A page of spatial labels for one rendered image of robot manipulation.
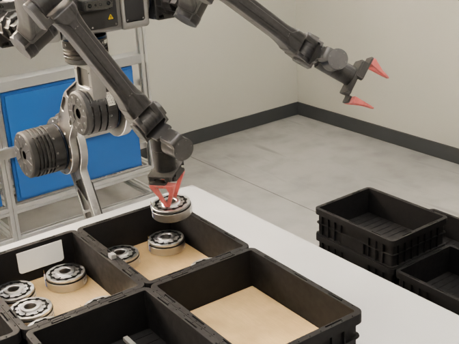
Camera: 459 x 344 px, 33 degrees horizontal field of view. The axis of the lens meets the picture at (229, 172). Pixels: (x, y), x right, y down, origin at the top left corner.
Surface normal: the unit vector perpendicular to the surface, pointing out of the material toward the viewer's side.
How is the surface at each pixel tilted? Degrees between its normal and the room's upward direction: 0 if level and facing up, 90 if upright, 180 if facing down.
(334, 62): 72
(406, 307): 0
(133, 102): 88
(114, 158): 90
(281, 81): 90
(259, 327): 0
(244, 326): 0
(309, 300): 90
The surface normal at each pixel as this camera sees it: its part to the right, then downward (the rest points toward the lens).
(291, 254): -0.05, -0.93
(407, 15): -0.80, 0.26
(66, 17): 0.58, 0.24
